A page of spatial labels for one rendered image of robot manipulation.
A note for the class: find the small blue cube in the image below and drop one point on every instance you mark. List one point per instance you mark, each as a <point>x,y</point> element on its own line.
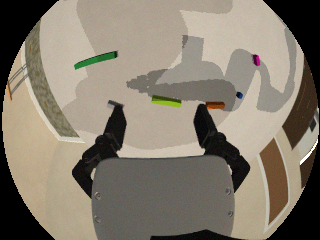
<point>239,95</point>

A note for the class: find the small magenta rod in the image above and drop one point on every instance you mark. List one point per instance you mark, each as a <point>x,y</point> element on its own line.
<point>256,60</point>

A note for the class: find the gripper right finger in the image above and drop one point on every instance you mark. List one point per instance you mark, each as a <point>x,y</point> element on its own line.
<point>208,136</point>

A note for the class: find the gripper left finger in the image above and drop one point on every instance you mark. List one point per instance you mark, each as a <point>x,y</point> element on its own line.
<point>105,146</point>

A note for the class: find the orange rod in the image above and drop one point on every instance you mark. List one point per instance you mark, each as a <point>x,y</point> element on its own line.
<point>215,105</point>

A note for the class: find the grey rod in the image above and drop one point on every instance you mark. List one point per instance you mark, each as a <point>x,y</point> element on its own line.
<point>111,104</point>

